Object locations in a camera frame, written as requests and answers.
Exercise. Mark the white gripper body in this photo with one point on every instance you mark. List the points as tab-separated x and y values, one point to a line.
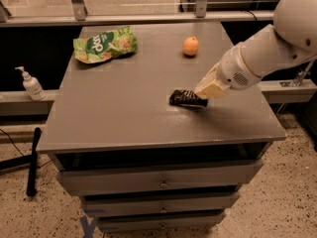
232	70

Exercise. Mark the white pump lotion bottle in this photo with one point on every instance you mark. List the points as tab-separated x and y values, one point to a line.
32	85

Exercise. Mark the orange fruit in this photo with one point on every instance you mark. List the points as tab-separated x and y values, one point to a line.
190	46

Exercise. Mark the green chip bag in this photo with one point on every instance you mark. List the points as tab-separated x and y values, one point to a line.
105	46

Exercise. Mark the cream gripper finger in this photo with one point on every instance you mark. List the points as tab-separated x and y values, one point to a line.
211	89
209	77

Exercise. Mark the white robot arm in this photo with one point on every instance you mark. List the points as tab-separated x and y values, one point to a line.
290	40

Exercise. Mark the black stand leg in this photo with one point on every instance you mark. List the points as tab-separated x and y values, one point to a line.
30	160

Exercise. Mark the black rxbar chocolate wrapper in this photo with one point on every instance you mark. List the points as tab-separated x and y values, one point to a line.
183	97

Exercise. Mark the grey drawer cabinet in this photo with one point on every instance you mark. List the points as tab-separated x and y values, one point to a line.
116	115

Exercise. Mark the metal bracket clamp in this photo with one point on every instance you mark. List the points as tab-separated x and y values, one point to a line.
299	77

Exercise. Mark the top grey drawer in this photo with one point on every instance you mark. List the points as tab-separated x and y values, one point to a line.
99	182

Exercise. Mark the bottom grey drawer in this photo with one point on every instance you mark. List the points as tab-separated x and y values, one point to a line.
160	220

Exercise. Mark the grey drawer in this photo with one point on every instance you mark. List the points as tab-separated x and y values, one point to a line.
160	220
99	182
159	204

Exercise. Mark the grey metal railing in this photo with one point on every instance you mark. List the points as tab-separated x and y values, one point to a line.
37	13

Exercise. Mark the middle grey drawer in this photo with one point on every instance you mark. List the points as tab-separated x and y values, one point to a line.
159	204

